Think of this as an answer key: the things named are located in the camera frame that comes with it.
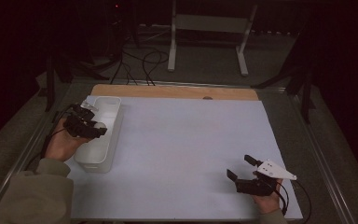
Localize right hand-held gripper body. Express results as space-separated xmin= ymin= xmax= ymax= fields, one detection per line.
xmin=235 ymin=159 xmax=297 ymax=197

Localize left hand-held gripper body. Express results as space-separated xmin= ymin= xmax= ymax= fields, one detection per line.
xmin=62 ymin=101 xmax=100 ymax=138

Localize white plastic bin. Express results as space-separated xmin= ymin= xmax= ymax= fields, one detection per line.
xmin=74 ymin=96 xmax=124 ymax=175

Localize person's right hand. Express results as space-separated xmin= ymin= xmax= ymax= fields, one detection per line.
xmin=251 ymin=178 xmax=283 ymax=215

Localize person's left hand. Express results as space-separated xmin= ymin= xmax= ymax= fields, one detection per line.
xmin=44 ymin=118 xmax=91 ymax=163

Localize black tripod stand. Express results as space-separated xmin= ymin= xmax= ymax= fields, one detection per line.
xmin=44 ymin=50 xmax=110 ymax=113
xmin=251 ymin=31 xmax=317 ymax=125

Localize white table mat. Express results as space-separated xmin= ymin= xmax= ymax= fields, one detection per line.
xmin=64 ymin=95 xmax=304 ymax=222

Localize wooden table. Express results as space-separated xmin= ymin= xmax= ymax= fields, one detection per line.
xmin=90 ymin=83 xmax=259 ymax=101

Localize white metal stand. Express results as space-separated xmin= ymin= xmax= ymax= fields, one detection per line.
xmin=167 ymin=0 xmax=258 ymax=77

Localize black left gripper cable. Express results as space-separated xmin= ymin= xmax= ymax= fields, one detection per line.
xmin=39 ymin=104 xmax=77 ymax=161

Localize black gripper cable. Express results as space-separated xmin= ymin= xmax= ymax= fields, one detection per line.
xmin=274 ymin=179 xmax=312 ymax=224
xmin=39 ymin=104 xmax=77 ymax=161

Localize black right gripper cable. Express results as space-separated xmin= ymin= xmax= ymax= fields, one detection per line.
xmin=274 ymin=179 xmax=312 ymax=224

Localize aluminium floor rail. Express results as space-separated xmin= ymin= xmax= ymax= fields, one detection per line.
xmin=287 ymin=90 xmax=357 ymax=224
xmin=0 ymin=90 xmax=73 ymax=224

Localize black floor cables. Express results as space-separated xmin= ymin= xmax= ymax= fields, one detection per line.
xmin=110 ymin=49 xmax=171 ymax=87

